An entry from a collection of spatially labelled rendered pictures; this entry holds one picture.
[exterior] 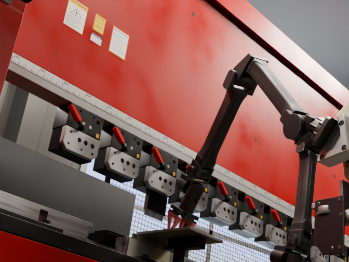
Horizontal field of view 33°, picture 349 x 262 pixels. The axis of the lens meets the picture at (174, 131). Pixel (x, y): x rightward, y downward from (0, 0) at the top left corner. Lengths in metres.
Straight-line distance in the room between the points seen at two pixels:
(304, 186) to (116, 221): 0.98
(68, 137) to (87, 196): 0.76
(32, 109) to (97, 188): 1.38
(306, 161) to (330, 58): 3.41
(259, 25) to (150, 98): 0.95
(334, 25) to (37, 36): 3.53
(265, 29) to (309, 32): 2.21
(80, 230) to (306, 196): 0.83
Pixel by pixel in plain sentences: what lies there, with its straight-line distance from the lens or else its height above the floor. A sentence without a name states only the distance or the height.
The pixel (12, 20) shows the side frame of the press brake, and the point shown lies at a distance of 1.70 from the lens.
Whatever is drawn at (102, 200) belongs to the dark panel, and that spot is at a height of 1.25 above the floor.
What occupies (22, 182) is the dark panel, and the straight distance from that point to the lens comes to 2.50.
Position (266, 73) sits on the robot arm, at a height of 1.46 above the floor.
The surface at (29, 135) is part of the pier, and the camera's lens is 3.93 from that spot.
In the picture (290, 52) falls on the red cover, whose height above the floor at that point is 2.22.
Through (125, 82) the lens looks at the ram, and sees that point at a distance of 2.21.
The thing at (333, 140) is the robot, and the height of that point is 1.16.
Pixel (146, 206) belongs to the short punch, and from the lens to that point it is 2.22.
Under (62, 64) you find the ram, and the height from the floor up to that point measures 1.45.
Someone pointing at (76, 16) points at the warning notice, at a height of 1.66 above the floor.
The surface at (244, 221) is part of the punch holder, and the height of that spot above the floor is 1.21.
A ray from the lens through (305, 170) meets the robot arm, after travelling 2.24.
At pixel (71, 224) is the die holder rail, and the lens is 1.95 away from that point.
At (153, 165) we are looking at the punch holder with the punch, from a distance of 2.22.
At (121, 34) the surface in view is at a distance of 2.26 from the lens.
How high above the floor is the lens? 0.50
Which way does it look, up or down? 24 degrees up
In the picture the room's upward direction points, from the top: 8 degrees clockwise
